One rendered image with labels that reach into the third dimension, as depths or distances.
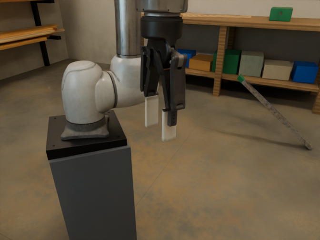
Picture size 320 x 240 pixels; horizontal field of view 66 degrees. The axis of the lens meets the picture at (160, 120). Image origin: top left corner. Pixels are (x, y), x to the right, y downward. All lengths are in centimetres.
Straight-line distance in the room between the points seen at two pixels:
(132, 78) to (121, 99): 9
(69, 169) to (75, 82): 33
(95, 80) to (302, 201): 141
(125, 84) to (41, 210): 100
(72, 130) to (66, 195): 26
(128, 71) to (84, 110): 22
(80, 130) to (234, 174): 119
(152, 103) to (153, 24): 17
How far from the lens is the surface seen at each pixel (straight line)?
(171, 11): 44
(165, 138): 49
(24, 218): 169
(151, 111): 54
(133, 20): 98
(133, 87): 100
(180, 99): 44
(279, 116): 219
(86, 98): 95
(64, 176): 103
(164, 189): 167
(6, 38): 363
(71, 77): 95
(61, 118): 120
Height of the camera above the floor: 116
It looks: 28 degrees down
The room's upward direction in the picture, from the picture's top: straight up
